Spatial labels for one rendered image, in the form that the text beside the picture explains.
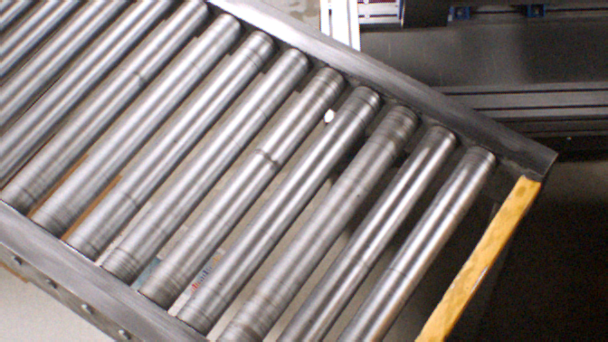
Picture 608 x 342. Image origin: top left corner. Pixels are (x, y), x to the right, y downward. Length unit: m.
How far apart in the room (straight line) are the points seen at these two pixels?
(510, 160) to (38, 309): 1.22
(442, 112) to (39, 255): 0.61
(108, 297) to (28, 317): 0.93
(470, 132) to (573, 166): 0.99
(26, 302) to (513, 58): 1.26
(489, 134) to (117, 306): 0.58
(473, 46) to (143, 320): 1.24
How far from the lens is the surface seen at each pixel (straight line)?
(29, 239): 1.28
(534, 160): 1.31
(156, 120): 1.35
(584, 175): 2.28
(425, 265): 1.22
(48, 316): 2.13
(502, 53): 2.18
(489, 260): 1.20
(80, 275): 1.24
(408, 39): 2.17
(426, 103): 1.34
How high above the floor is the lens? 1.89
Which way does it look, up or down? 59 degrees down
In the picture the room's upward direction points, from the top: 2 degrees counter-clockwise
